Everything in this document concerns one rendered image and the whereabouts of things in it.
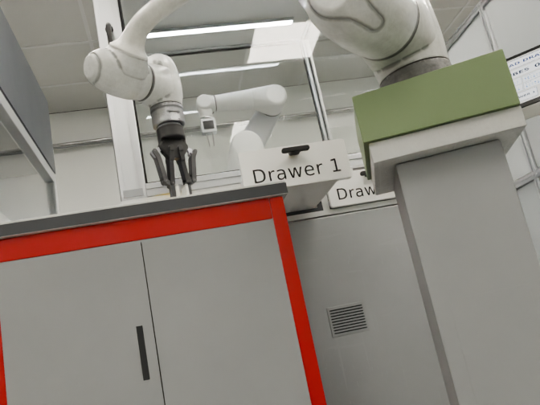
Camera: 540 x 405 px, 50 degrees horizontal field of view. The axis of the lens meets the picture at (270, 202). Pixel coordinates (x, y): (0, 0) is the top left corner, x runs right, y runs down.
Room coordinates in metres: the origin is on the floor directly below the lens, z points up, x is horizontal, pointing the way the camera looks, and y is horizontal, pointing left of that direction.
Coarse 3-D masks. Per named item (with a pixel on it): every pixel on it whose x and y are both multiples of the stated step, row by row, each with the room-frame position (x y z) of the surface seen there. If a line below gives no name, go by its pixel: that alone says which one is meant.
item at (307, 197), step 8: (240, 184) 1.59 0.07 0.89; (320, 184) 1.54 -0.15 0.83; (328, 184) 1.56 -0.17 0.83; (288, 192) 1.55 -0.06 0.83; (296, 192) 1.57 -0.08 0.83; (304, 192) 1.59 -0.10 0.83; (312, 192) 1.61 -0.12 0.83; (320, 192) 1.63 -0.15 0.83; (288, 200) 1.65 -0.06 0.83; (296, 200) 1.66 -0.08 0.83; (304, 200) 1.68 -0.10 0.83; (312, 200) 1.71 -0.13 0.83; (320, 200) 1.73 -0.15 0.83; (288, 208) 1.75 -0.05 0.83; (296, 208) 1.77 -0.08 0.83; (304, 208) 1.79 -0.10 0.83; (312, 208) 1.81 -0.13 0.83
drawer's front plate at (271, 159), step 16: (304, 144) 1.45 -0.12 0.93; (320, 144) 1.46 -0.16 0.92; (336, 144) 1.47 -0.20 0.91; (240, 160) 1.41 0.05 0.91; (256, 160) 1.42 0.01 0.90; (272, 160) 1.43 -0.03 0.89; (288, 160) 1.44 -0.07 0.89; (304, 160) 1.45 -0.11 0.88; (320, 160) 1.46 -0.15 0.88; (336, 160) 1.46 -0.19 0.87; (256, 176) 1.42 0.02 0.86; (272, 176) 1.43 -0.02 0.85; (288, 176) 1.44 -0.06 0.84; (304, 176) 1.45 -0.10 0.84; (320, 176) 1.45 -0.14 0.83; (336, 176) 1.46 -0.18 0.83
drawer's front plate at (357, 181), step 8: (352, 176) 1.81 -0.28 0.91; (360, 176) 1.81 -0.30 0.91; (336, 184) 1.80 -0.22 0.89; (344, 184) 1.80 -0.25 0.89; (352, 184) 1.81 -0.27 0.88; (360, 184) 1.81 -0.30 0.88; (368, 184) 1.82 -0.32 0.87; (328, 192) 1.79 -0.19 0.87; (336, 192) 1.79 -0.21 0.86; (344, 192) 1.80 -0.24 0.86; (352, 192) 1.81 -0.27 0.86; (360, 192) 1.81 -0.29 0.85; (368, 192) 1.82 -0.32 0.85; (392, 192) 1.83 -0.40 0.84; (336, 200) 1.79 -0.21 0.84; (344, 200) 1.80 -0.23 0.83; (352, 200) 1.80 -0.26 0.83; (360, 200) 1.81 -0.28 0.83; (368, 200) 1.81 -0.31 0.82; (376, 200) 1.82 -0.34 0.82
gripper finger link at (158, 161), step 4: (152, 152) 1.43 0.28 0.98; (156, 152) 1.43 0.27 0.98; (152, 156) 1.45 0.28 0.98; (156, 156) 1.43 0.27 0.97; (160, 156) 1.44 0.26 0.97; (156, 160) 1.44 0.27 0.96; (160, 160) 1.44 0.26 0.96; (156, 164) 1.45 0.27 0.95; (160, 164) 1.44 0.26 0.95; (160, 168) 1.44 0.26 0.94; (164, 168) 1.44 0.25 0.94; (160, 172) 1.44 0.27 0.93; (164, 172) 1.44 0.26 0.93; (160, 176) 1.45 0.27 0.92; (164, 176) 1.44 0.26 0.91; (160, 180) 1.45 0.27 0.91; (164, 180) 1.44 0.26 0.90; (168, 180) 1.44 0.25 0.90
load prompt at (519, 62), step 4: (532, 52) 1.74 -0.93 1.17; (536, 52) 1.73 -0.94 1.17; (524, 56) 1.75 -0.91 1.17; (528, 56) 1.74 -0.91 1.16; (532, 56) 1.73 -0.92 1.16; (536, 56) 1.72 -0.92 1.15; (516, 60) 1.77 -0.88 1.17; (520, 60) 1.75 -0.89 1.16; (524, 60) 1.74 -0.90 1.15; (528, 60) 1.73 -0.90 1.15; (532, 60) 1.72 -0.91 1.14; (508, 64) 1.78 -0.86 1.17; (512, 64) 1.77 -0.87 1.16; (516, 64) 1.75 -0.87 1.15; (520, 64) 1.74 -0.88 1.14; (512, 68) 1.75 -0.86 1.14
